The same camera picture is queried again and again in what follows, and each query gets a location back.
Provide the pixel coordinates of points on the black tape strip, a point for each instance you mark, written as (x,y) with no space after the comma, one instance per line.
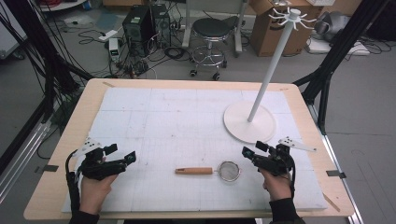
(335,174)
(49,168)

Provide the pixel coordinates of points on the cardboard box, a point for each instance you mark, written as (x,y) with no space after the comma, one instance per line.
(274,34)

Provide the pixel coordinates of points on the black metal frame stand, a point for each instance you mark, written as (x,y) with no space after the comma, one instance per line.
(330,62)
(49,74)

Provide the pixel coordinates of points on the black round stool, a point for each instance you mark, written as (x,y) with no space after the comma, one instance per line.
(211,28)

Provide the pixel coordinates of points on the grey device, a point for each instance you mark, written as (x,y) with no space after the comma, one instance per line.
(331,25)

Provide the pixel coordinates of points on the aluminium rail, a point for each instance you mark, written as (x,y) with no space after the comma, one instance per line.
(342,174)
(21,158)

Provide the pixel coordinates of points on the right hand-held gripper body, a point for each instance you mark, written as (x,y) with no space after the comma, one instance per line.
(278,161)

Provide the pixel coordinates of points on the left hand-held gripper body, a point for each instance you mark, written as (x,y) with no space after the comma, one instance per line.
(99,168)

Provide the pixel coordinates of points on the white power strip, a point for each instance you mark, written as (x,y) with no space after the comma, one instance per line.
(108,35)

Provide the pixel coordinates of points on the white power adapter box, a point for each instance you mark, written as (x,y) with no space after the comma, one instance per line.
(114,49)

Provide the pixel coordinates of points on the person's left hand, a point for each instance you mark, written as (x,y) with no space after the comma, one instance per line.
(93,196)

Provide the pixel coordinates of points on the black computer tower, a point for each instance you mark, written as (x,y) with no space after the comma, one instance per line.
(137,28)
(162,23)

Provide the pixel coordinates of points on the white hook stand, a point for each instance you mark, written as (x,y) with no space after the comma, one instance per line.
(249,124)

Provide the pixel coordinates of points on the brown tape strip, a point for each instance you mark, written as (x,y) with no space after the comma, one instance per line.
(108,84)
(331,202)

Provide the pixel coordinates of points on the person's right hand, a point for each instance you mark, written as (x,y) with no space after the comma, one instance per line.
(278,188)

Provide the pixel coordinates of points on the white gridded table mat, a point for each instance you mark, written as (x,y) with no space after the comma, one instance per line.
(174,124)

